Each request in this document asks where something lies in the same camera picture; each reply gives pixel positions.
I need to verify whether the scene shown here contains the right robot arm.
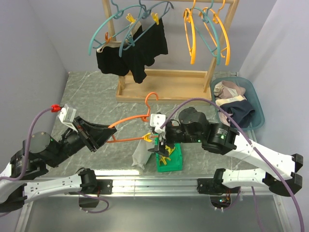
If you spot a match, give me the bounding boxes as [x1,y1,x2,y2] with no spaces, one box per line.
[150,107,303,197]

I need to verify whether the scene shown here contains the yellow clothespin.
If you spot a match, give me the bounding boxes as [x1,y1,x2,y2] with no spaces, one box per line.
[126,13,136,23]
[151,12,159,25]
[142,133,158,143]

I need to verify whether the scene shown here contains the beige underwear in basket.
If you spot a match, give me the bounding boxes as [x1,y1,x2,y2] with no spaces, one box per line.
[213,81,246,106]

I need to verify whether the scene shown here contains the teal hanger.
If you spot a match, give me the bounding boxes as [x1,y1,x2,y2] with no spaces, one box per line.
[187,0,225,65]
[118,0,175,58]
[88,0,146,56]

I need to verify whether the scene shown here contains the black underwear back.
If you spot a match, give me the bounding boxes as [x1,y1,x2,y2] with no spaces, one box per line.
[96,38,145,83]

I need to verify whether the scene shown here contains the orange clothes hanger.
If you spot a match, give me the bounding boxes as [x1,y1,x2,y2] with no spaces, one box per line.
[106,92,160,144]

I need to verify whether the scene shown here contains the aluminium mounting rail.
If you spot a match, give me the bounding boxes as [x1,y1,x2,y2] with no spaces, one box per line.
[16,176,292,232]

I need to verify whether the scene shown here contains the wooden clothes rack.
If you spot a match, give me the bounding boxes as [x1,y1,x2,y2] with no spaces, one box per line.
[92,0,238,103]

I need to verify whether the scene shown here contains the yellow hanger left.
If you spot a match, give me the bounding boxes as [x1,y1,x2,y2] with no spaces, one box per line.
[183,0,197,65]

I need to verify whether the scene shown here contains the white underwear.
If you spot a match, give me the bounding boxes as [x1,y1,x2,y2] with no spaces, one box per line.
[132,140,154,170]

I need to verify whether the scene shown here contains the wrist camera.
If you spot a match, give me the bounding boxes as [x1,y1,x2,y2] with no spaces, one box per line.
[57,103,77,131]
[150,114,166,140]

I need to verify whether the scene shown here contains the teal laundry basket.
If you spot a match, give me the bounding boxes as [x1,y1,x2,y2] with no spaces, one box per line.
[211,77,265,131]

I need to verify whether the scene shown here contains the yellow clothespins in bin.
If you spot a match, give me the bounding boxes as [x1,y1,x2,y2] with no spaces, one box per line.
[159,145,175,166]

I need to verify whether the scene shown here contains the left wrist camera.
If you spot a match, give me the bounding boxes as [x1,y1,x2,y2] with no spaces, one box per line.
[57,103,77,131]

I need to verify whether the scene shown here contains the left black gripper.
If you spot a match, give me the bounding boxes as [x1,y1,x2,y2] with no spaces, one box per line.
[48,116,119,168]

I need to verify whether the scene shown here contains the green plastic bin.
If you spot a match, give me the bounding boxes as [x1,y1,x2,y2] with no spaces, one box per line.
[156,144,183,173]

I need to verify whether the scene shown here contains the yellow hanger right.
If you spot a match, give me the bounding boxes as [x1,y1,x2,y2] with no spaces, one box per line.
[199,0,230,66]

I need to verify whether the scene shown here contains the black underwear front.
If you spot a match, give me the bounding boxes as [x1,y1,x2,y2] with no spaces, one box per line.
[122,19,168,84]

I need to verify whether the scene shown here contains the teal hanger middle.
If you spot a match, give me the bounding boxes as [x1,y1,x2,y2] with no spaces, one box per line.
[118,0,175,58]

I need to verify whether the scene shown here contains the yellow hanger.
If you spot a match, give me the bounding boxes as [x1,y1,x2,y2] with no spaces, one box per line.
[183,0,197,65]
[199,0,230,66]

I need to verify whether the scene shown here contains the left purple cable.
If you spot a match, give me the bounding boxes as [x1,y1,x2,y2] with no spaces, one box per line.
[0,107,110,217]

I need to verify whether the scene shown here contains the teal hanger left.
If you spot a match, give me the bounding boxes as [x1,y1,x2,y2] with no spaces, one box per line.
[88,0,146,56]

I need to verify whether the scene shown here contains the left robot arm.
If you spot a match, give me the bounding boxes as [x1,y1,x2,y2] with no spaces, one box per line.
[0,116,117,213]

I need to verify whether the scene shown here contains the navy underwear in basket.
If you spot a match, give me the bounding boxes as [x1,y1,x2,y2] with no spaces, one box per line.
[220,100,255,128]

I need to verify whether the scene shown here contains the teal hanger right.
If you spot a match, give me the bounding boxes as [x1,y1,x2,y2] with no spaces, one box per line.
[187,0,225,65]

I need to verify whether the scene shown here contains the yellow clothespin on teal hanger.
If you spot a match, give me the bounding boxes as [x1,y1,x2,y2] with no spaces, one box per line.
[126,13,136,23]

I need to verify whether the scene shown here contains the black underwear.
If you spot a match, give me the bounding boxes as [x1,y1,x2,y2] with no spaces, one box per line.
[122,19,168,84]
[96,38,145,83]

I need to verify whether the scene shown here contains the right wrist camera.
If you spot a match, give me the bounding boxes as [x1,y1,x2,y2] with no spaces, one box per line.
[150,114,166,140]

